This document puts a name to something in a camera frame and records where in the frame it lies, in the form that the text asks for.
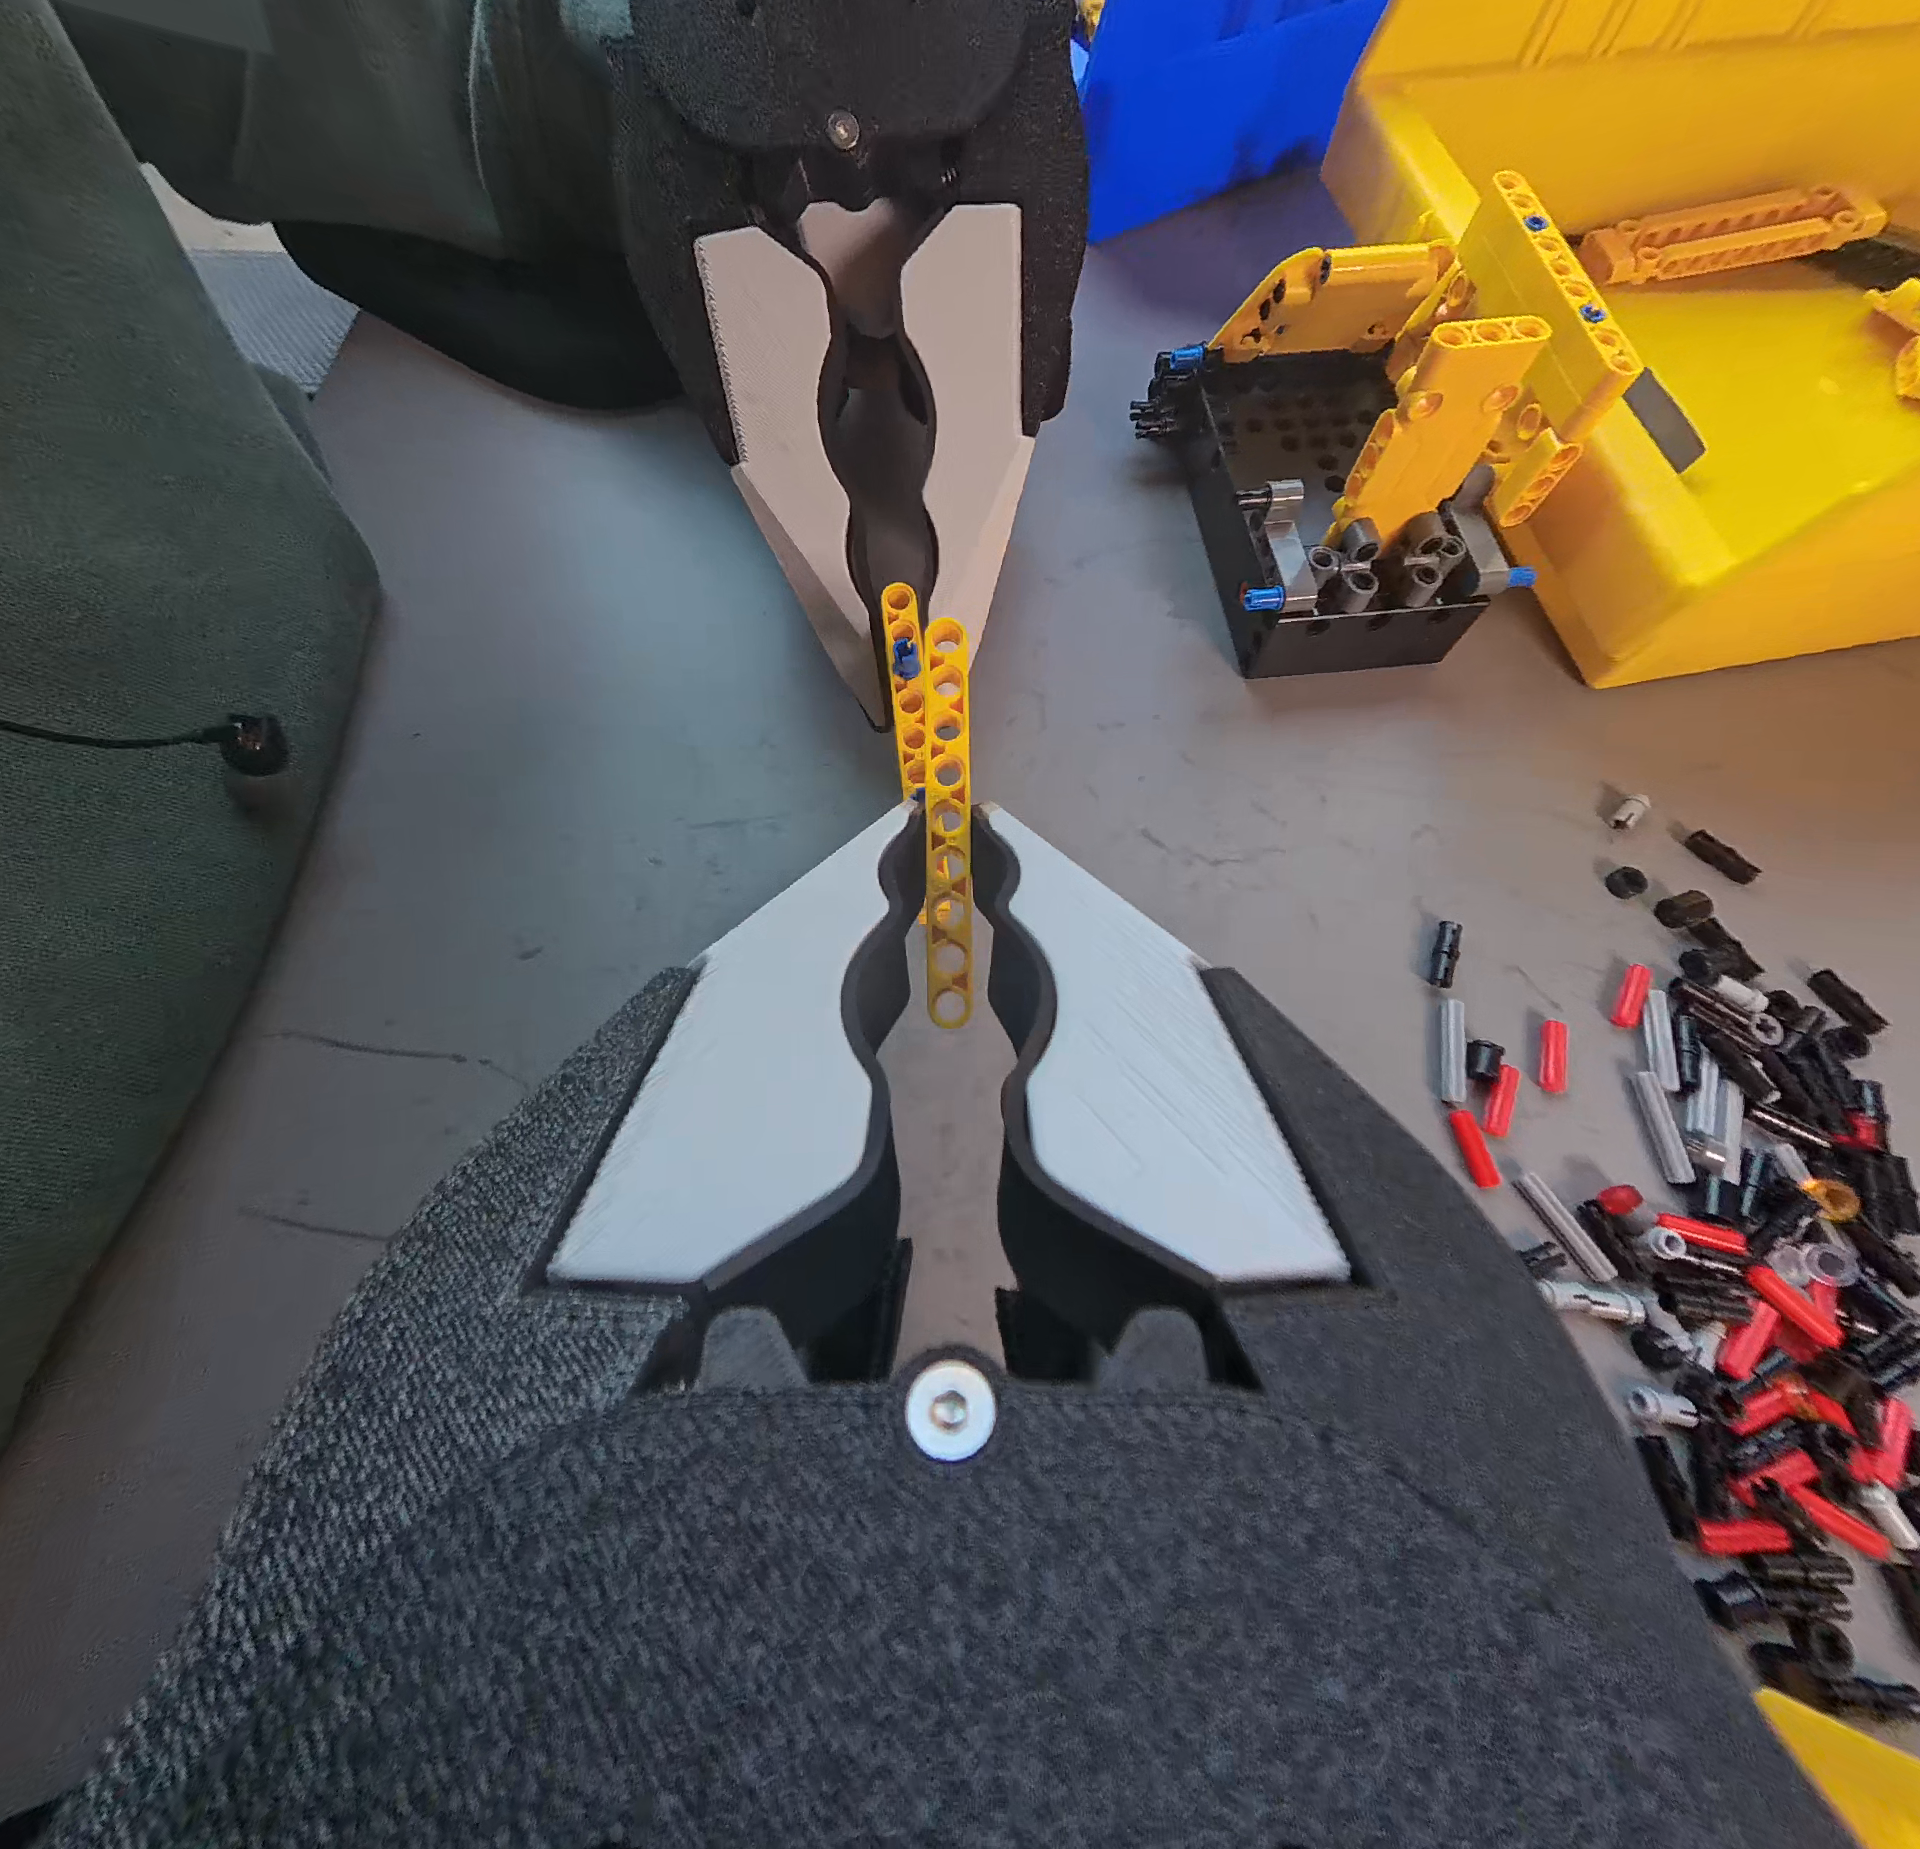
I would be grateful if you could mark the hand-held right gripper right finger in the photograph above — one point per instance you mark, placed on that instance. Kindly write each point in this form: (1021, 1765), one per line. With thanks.
(1169, 1114)

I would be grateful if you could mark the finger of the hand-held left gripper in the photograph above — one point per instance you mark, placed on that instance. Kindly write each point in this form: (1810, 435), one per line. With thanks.
(982, 379)
(774, 408)

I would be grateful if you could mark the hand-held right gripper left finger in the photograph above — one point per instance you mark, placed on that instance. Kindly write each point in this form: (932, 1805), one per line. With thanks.
(721, 1114)

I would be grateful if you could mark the yellow lego beam blue pins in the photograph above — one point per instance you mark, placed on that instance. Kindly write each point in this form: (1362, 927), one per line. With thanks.
(899, 693)

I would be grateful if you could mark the plain yellow lego beam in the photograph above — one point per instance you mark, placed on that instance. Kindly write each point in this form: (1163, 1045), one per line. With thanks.
(949, 859)

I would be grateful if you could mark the person's left forearm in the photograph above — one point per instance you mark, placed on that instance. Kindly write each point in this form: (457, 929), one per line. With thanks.
(374, 78)

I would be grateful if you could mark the partly built yellow lego model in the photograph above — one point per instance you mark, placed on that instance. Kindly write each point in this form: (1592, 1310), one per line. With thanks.
(1292, 425)

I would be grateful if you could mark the pile of small lego pins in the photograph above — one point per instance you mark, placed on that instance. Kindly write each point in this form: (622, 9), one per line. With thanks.
(1771, 1278)

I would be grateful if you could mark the assorted lego parts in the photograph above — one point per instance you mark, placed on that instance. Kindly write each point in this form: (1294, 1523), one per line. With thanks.
(1726, 239)

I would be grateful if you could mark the black chair armrest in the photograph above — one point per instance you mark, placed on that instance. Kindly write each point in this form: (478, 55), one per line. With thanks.
(451, 319)

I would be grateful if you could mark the blue plastic storage bin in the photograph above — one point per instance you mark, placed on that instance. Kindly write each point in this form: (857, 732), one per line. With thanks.
(1230, 78)

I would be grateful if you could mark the grey mesh chair seat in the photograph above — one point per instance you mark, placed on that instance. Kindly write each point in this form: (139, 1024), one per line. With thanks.
(277, 319)

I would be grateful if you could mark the yellow plastic storage bin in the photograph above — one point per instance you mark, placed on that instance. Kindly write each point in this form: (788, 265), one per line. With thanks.
(1860, 1786)
(1726, 559)

